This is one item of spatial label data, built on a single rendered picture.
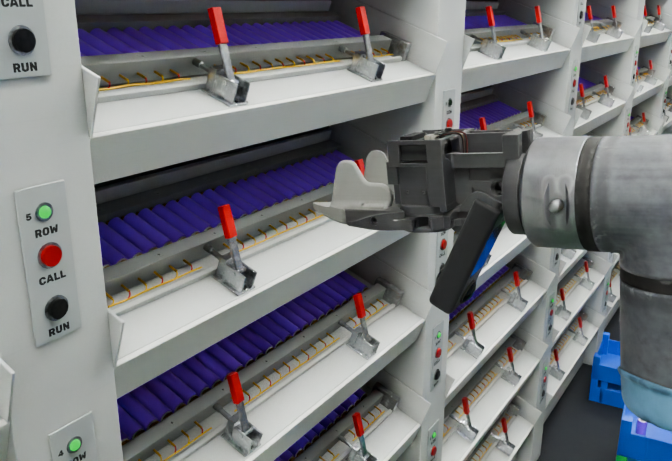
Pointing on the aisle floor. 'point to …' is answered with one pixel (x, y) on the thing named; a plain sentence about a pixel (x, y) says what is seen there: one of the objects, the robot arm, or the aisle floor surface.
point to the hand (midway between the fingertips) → (336, 208)
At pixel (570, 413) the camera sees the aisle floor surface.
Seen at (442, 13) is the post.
